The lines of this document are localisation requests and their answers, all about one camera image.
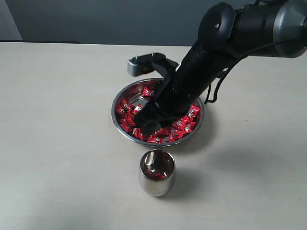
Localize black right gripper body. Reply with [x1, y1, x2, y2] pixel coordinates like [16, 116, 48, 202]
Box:
[146, 62, 209, 118]

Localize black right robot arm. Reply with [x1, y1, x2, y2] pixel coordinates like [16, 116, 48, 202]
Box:
[129, 0, 307, 136]

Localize steel bowl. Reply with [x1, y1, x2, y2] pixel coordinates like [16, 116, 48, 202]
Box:
[111, 79, 205, 147]

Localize steel cup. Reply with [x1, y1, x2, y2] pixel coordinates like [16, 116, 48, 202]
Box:
[139, 149, 176, 197]

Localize red candy in cup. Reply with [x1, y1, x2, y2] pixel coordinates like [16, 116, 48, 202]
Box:
[143, 169, 168, 181]

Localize red wrapped candy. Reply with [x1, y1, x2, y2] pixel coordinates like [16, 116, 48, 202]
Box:
[142, 86, 154, 101]
[115, 99, 135, 118]
[147, 135, 166, 144]
[181, 122, 197, 133]
[187, 104, 201, 120]

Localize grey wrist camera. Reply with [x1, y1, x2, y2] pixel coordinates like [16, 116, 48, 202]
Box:
[127, 52, 166, 77]

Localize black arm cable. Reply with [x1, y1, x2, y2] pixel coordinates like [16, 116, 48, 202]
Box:
[203, 39, 303, 105]

